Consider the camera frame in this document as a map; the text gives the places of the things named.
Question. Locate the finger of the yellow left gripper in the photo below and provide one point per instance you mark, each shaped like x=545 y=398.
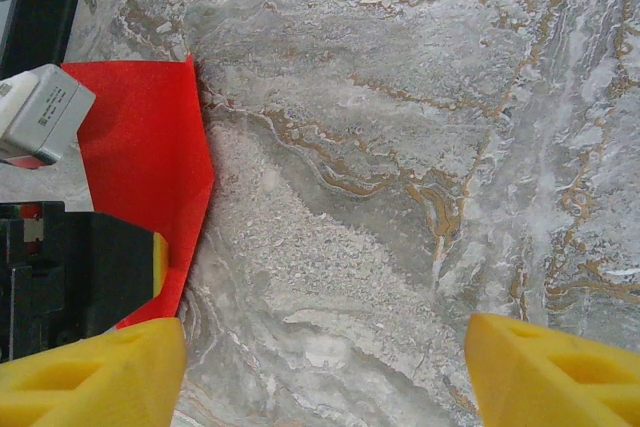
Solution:
x=110 y=272

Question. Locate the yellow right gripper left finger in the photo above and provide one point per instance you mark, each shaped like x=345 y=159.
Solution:
x=100 y=387

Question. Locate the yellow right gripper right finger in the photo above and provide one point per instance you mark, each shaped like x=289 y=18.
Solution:
x=550 y=387

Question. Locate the red paper sheet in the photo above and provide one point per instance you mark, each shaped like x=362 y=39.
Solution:
x=150 y=147

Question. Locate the black grey checkerboard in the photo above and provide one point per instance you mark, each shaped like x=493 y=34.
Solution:
x=40 y=12

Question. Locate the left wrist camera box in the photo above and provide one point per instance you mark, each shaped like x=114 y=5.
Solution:
x=45 y=112

